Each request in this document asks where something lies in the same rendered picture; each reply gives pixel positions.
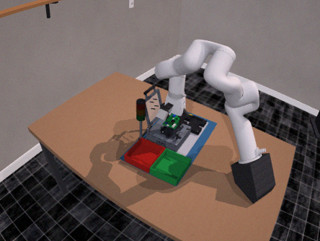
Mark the green circuit board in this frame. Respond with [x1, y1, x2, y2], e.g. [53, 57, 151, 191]
[162, 113, 179, 129]

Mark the green bin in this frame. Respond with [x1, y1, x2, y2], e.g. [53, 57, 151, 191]
[150, 149, 192, 186]

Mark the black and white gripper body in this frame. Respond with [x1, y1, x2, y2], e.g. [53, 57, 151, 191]
[164, 94, 186, 116]

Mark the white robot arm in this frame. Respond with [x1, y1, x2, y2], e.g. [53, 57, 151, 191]
[154, 40, 266, 164]

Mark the red open-top bin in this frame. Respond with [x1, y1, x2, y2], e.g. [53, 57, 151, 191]
[124, 137, 165, 173]

